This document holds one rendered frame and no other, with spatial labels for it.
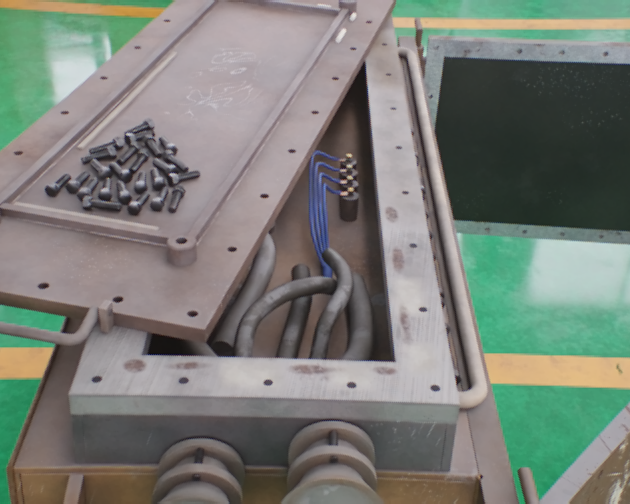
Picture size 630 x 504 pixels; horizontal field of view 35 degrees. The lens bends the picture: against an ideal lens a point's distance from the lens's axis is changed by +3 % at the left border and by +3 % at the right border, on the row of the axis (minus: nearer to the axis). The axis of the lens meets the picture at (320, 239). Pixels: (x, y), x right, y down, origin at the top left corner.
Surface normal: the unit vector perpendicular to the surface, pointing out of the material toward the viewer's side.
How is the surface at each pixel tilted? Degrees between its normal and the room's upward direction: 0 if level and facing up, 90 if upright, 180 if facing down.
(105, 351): 0
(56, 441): 0
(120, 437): 90
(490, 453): 0
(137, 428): 90
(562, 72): 90
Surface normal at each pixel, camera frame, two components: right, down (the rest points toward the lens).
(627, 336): 0.04, -0.83
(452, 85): -0.06, 0.55
